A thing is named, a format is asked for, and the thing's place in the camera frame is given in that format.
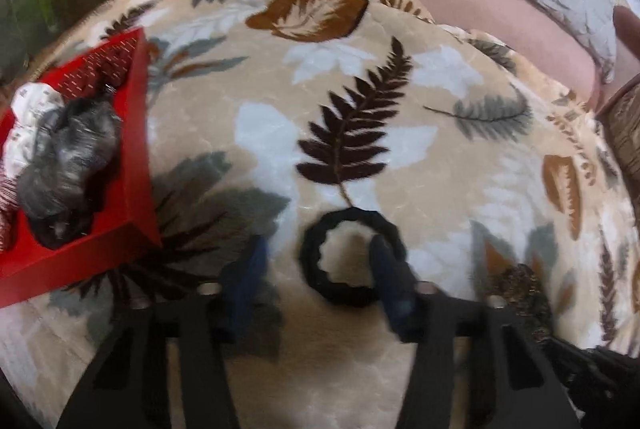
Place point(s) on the pink mattress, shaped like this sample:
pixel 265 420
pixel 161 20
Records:
pixel 529 31

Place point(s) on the red patterned scrunchie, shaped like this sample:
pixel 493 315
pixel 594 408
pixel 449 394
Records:
pixel 98 72

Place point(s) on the white floral scrunchie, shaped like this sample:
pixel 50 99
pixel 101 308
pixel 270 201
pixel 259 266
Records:
pixel 28 106

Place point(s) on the pink checkered scrunchie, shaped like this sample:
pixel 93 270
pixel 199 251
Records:
pixel 8 209

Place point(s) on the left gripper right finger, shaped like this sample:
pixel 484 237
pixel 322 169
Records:
pixel 511 383

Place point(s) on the grey black scrunchie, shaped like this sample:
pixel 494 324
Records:
pixel 72 145

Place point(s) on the black hair claw clip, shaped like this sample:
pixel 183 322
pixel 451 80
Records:
pixel 520 287

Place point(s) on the leaf pattern plush blanket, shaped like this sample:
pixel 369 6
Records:
pixel 315 124

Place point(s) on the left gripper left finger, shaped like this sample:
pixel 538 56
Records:
pixel 126 385

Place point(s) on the striped floral cushion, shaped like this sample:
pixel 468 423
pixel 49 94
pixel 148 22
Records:
pixel 621 118

